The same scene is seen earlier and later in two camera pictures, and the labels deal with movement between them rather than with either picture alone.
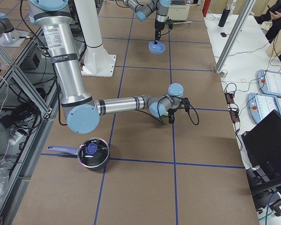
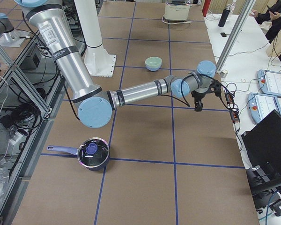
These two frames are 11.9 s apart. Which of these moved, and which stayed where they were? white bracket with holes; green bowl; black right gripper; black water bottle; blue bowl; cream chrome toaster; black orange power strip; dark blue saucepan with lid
Moved: blue bowl; green bowl; black right gripper
Stayed: black orange power strip; white bracket with holes; dark blue saucepan with lid; black water bottle; cream chrome toaster
